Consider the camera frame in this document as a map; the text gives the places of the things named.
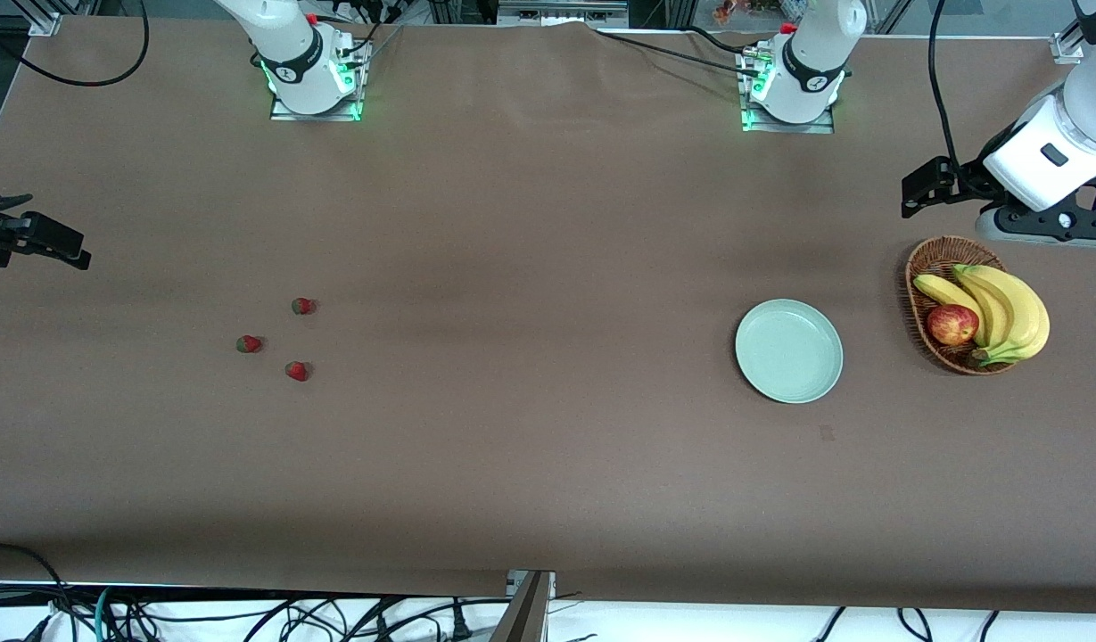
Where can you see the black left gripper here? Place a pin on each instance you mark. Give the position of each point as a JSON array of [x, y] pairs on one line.
[[969, 182]]

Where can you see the red strawberry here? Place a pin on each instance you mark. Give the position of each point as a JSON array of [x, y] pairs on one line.
[[249, 343], [297, 371], [303, 306]]

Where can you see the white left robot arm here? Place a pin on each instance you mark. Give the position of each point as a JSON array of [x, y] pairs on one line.
[[815, 53]]

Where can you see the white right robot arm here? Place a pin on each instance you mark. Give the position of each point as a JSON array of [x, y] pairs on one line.
[[289, 45]]

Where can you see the light green round plate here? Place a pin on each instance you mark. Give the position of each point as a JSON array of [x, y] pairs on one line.
[[788, 350]]

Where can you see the yellow banana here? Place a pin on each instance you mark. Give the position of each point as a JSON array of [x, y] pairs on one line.
[[935, 287], [993, 312], [1034, 312]]

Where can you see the red apple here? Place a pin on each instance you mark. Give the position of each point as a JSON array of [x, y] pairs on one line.
[[951, 325]]

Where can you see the brown wicker basket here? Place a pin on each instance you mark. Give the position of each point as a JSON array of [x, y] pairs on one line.
[[958, 361]]

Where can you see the colourful background object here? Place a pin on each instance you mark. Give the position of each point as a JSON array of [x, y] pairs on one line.
[[744, 11]]

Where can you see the grey metal device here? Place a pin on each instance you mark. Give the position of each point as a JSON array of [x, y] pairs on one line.
[[561, 12]]

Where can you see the brown table cover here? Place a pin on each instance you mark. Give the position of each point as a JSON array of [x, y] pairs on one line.
[[601, 490]]

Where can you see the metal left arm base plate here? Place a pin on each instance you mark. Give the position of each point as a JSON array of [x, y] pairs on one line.
[[824, 123]]

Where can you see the aluminium frame profile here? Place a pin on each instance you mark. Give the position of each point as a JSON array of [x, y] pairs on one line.
[[1067, 49]]

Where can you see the aluminium frame corner bracket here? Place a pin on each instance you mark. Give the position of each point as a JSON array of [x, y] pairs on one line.
[[46, 20]]

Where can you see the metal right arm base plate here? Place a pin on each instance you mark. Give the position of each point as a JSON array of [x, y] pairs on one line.
[[356, 89]]

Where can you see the metal frame profile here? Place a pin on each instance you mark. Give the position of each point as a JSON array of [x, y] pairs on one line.
[[525, 611]]

